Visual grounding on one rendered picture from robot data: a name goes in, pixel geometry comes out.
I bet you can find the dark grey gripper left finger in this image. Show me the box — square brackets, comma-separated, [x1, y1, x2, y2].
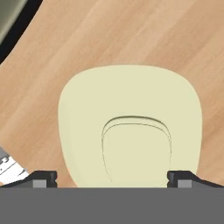
[2, 170, 58, 188]

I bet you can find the white and grey blender base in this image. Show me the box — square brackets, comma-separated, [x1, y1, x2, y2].
[0, 146, 31, 186]

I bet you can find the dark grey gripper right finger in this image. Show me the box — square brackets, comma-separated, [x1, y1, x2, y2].
[166, 170, 224, 188]

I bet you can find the black rimmed grey sink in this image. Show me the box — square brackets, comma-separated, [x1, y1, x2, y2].
[0, 0, 44, 65]

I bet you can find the pale yellow blender lid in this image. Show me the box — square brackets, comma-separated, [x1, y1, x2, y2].
[57, 64, 204, 188]

